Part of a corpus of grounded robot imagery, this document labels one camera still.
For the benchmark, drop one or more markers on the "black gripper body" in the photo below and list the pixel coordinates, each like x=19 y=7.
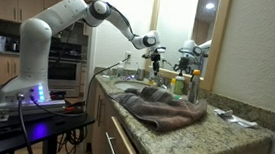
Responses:
x=155 y=59

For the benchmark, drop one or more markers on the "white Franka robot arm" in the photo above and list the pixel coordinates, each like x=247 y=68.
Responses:
x=35 y=44

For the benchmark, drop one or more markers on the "chrome tap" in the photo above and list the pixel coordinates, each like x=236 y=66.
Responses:
x=159 y=80

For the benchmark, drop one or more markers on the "clear glass cup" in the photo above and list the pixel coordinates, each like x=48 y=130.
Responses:
x=140 y=74

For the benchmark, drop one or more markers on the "small yellow bottle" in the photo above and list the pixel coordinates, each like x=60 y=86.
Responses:
x=172 y=86

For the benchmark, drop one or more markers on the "green soap bottle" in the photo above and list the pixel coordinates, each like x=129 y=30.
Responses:
x=179 y=85

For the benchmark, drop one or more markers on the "white sink basin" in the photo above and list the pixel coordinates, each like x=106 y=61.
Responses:
x=130 y=85

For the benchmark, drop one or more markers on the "brown towel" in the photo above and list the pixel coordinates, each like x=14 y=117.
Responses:
x=161 y=109

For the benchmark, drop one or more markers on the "silver bottle orange cap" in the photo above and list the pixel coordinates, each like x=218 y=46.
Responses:
x=194 y=88

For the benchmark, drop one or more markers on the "light wooden vanity cabinet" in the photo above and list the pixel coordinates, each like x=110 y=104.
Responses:
x=101 y=130

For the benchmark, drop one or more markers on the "stainless steel oven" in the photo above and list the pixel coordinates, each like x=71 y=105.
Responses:
x=62 y=73

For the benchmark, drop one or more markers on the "black perforated robot table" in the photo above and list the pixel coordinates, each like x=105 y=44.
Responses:
x=39 y=130

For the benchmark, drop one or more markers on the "black coffee maker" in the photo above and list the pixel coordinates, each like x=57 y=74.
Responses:
x=12 y=45

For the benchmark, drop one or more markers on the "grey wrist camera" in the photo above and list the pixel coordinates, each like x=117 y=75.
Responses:
x=160 y=49

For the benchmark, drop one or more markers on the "white wall outlet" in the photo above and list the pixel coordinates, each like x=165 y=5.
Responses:
x=128 y=57

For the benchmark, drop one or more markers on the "wood framed wall mirror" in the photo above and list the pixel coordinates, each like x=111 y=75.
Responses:
x=175 y=23

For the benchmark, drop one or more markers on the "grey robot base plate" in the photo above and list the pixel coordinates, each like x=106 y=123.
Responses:
x=41 y=107

